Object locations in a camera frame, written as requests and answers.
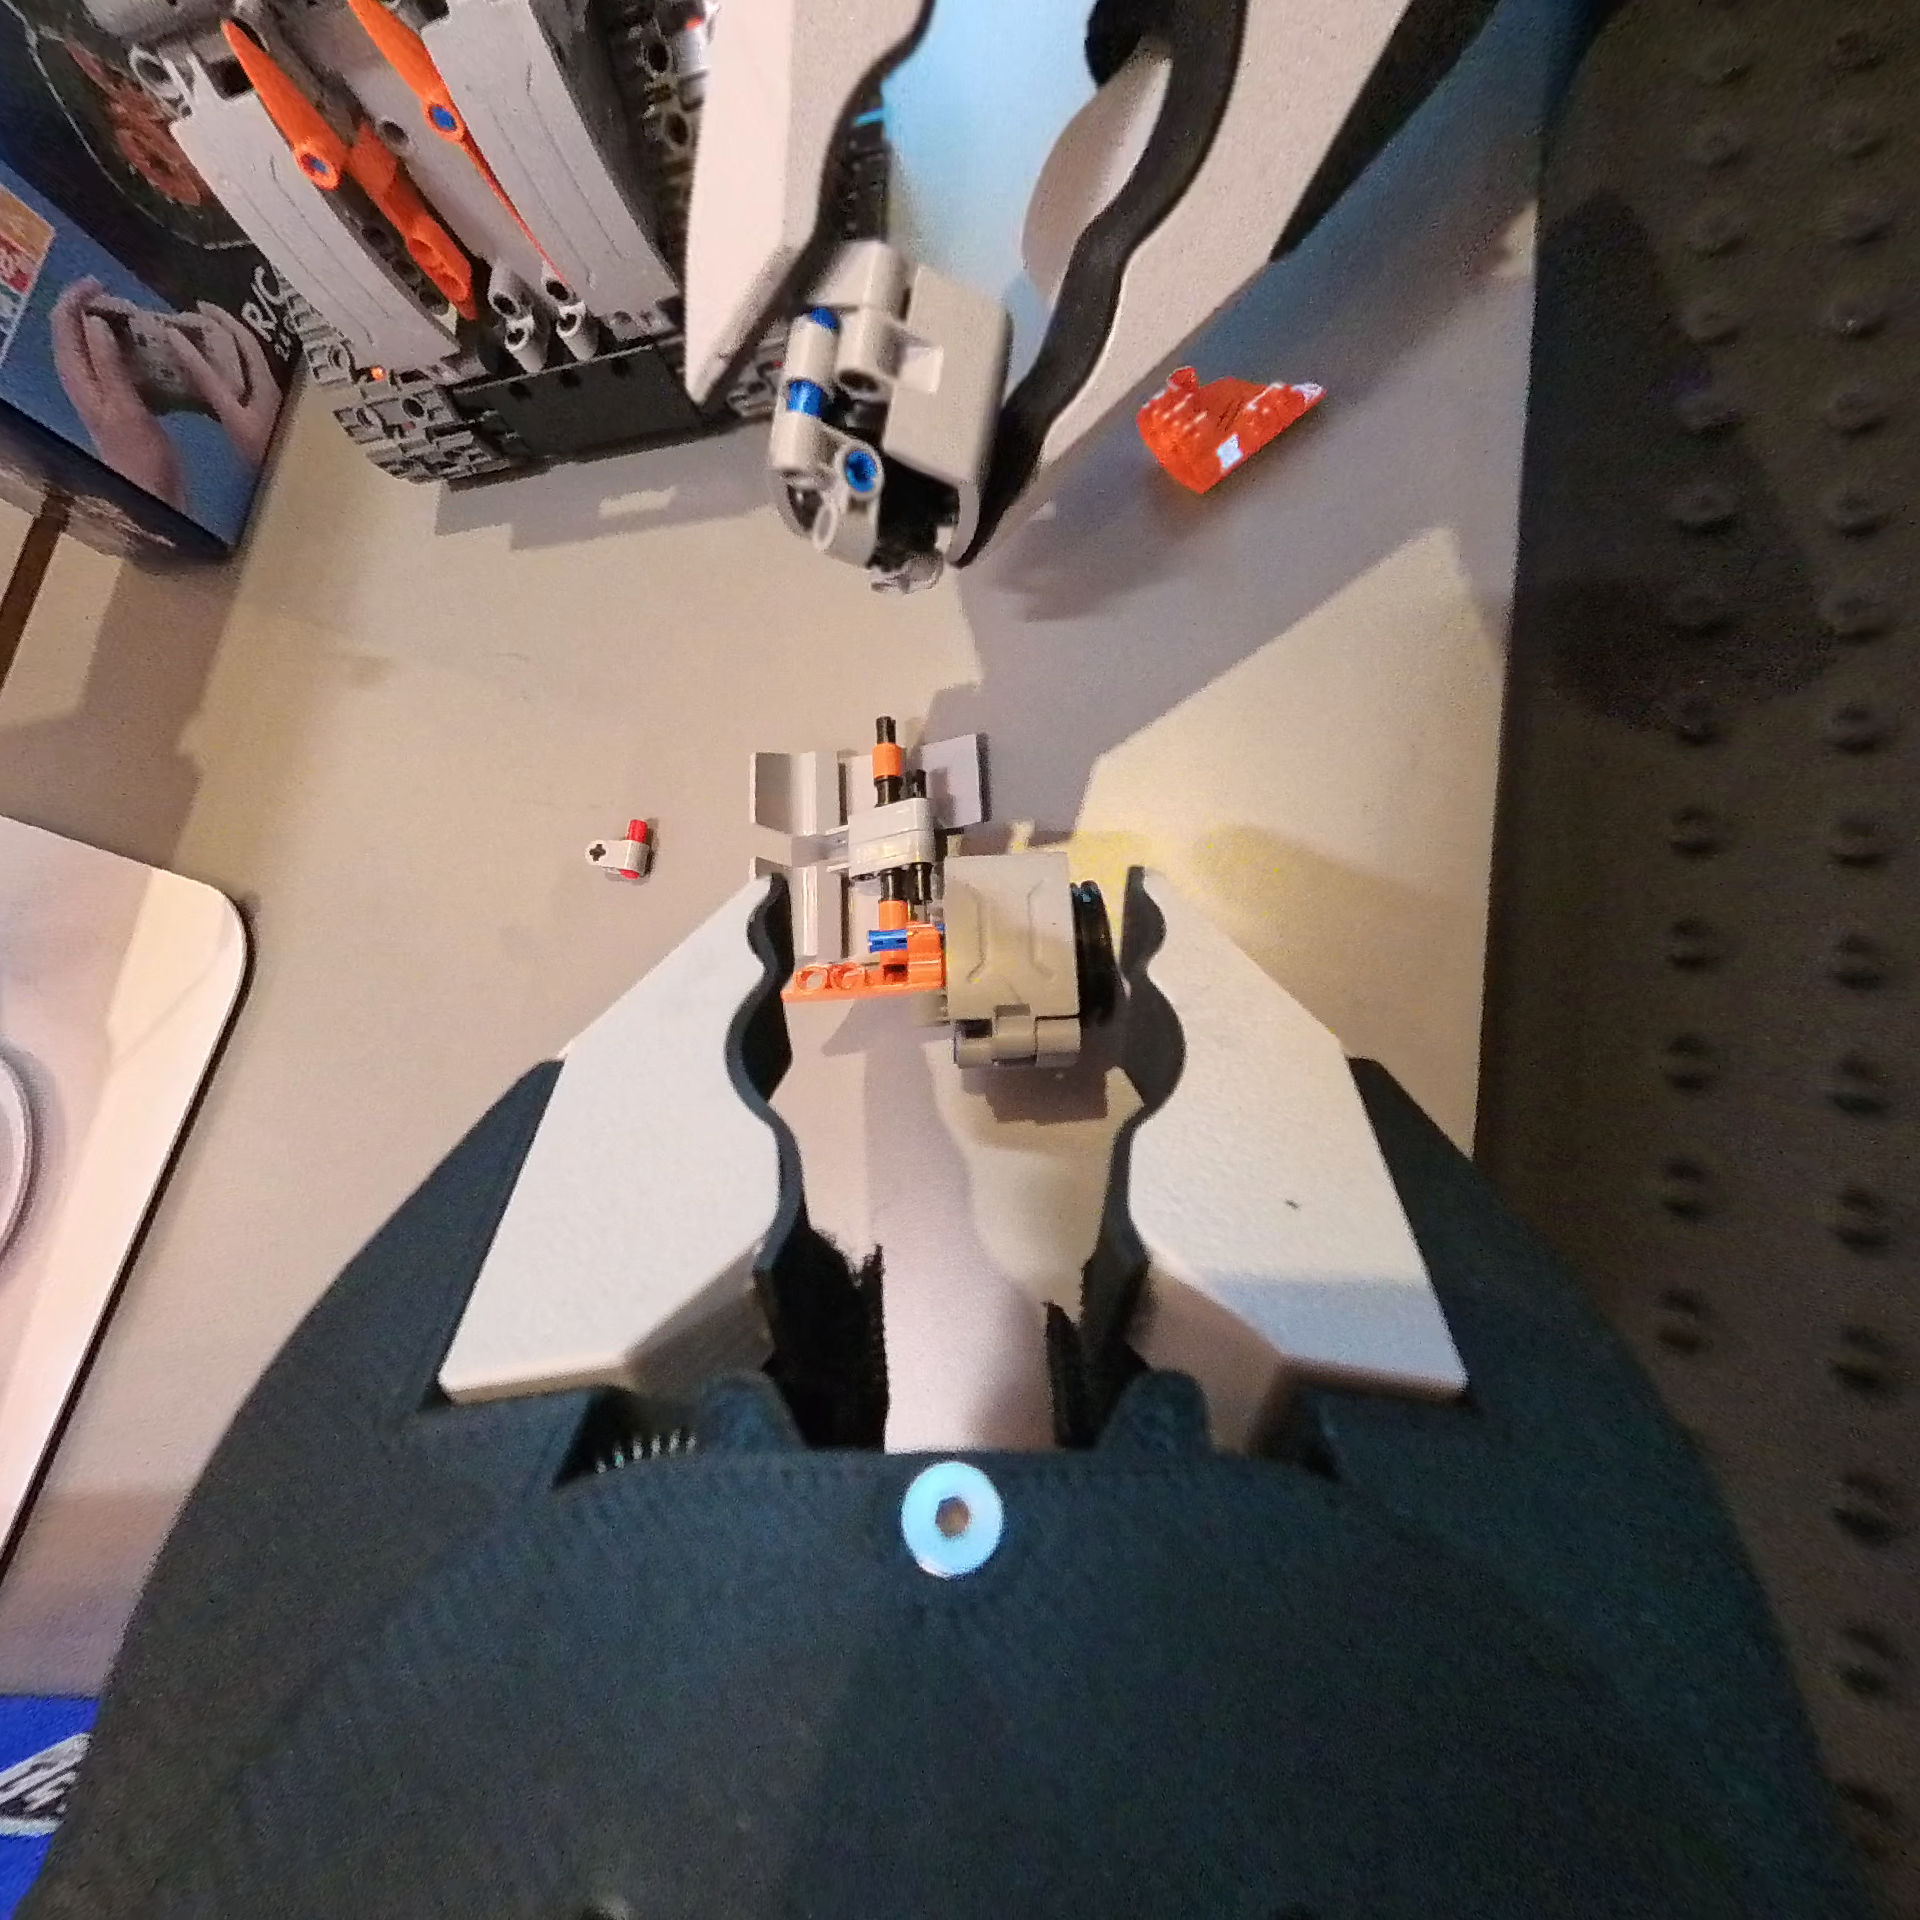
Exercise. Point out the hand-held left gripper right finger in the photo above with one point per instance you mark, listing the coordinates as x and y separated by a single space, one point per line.
1290 1201

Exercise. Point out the grey orange brick wheel assembly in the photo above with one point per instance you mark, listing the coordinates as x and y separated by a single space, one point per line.
1005 944

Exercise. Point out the small grey brick hinge assembly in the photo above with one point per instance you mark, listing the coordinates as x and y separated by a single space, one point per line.
930 374

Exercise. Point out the orange curved brick piece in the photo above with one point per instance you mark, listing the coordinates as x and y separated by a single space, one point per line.
1223 427

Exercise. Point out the grey orange tracked brick robot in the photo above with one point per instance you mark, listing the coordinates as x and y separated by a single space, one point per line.
450 195

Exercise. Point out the black dimpled cushion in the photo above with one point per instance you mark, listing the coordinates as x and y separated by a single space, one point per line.
1695 900

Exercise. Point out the dark blue toy box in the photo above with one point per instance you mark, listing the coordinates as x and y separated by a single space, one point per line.
119 374

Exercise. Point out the white document stand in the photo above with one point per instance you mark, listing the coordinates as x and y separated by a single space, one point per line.
106 1049

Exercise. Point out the small grey connector red pin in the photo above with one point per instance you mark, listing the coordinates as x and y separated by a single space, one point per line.
619 848

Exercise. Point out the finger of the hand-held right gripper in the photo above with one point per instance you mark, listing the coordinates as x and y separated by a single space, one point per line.
765 148
1245 148

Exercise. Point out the blue bin with tag label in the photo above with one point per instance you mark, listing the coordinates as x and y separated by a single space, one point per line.
45 1740

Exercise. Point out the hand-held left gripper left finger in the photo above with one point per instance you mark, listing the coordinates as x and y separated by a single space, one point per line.
629 1201

